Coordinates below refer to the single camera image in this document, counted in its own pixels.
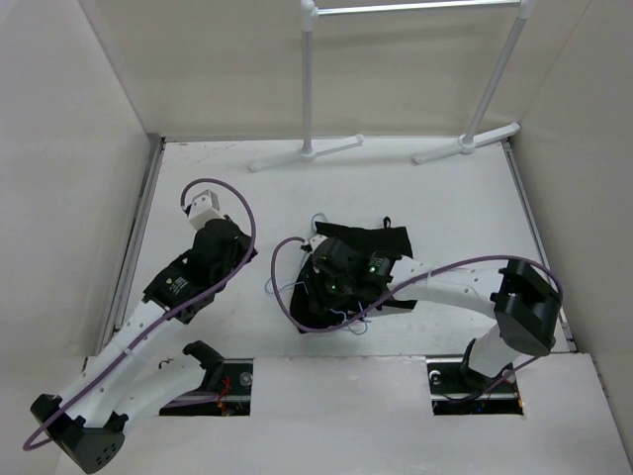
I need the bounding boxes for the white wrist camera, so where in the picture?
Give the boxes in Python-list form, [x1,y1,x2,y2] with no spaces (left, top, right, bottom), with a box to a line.
[185,189,223,231]
[301,235,326,253]

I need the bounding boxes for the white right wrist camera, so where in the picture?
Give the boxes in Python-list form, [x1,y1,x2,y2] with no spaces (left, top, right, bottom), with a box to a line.
[301,235,326,253]

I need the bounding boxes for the white garment rack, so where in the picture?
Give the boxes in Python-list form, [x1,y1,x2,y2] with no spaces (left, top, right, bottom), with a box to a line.
[248,1,535,172]

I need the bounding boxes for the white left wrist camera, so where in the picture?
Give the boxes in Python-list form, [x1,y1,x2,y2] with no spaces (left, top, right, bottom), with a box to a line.
[185,189,223,231]

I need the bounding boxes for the light blue wire hanger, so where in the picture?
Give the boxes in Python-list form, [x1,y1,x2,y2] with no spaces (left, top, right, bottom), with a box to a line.
[264,237,364,334]

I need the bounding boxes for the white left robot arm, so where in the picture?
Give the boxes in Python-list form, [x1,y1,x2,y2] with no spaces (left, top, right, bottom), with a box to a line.
[23,217,256,474]

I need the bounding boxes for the black trousers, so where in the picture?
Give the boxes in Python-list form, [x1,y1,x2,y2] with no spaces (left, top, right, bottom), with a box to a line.
[290,217,413,333]

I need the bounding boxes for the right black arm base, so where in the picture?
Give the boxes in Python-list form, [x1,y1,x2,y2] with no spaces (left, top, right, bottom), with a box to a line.
[427,361,523,417]

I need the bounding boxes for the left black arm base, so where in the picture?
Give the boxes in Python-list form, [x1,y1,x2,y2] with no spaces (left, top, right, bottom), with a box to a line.
[159,340,254,417]

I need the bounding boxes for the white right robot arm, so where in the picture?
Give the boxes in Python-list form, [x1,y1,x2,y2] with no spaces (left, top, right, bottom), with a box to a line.
[303,236,564,394]

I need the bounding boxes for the left aluminium table rail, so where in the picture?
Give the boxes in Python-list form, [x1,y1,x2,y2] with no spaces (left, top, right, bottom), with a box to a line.
[95,134,165,350]

